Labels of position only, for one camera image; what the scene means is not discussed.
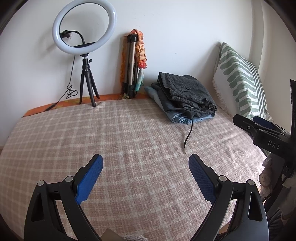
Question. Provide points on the small black tripod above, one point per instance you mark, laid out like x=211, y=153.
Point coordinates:
x=86, y=76

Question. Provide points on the grey tweed pants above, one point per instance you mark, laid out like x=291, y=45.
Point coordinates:
x=185, y=89

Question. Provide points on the folded metal tripod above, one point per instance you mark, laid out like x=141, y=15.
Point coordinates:
x=130, y=67

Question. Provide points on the folded dark grey garment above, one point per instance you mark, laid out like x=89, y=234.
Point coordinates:
x=165, y=102

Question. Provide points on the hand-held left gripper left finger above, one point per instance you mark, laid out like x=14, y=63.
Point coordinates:
x=89, y=179

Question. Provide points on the orange bedsheet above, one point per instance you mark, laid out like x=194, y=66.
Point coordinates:
x=69, y=103

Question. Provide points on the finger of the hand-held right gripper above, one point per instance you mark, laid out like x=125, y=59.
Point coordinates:
x=264, y=122
x=245, y=124

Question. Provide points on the folded tripod with orange scarf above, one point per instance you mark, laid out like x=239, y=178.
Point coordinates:
x=141, y=53

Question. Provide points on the checked beige blanket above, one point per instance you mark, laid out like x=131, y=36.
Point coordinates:
x=115, y=139

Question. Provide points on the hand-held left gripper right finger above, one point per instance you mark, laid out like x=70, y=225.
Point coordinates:
x=202, y=179

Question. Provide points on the green striped pillow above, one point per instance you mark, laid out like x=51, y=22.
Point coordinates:
x=240, y=78

